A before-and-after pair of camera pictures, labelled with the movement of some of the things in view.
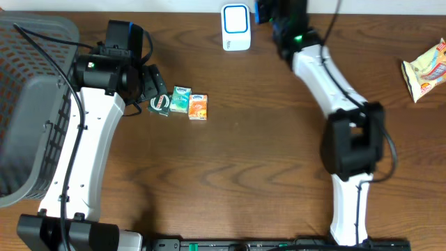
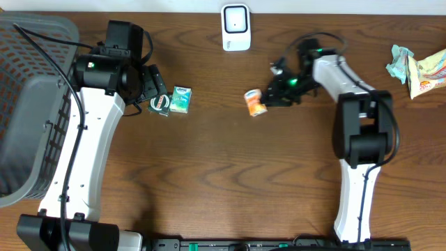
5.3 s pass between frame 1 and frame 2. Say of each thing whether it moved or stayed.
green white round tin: stayed
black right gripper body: moved
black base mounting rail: stayed
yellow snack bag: moved
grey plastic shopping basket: stayed
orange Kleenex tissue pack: moved
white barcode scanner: stayed
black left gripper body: stayed
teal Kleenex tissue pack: stayed
